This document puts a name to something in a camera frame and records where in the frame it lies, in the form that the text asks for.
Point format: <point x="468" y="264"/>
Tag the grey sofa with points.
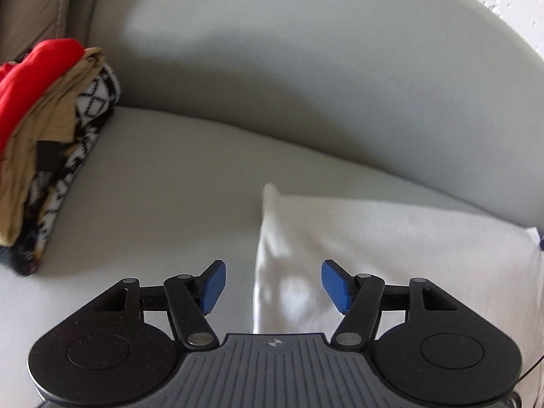
<point x="255" y="93"/>

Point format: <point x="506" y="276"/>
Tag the tan garment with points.
<point x="51" y="110"/>

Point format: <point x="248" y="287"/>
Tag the white t-shirt with script print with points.
<point x="382" y="255"/>

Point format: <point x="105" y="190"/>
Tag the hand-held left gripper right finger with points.
<point x="335" y="285"/>

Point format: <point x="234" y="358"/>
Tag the black and white patterned garment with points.
<point x="97" y="93"/>

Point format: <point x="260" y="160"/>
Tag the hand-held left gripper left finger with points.
<point x="212" y="285"/>

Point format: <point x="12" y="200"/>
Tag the tan cushion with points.
<point x="34" y="4"/>

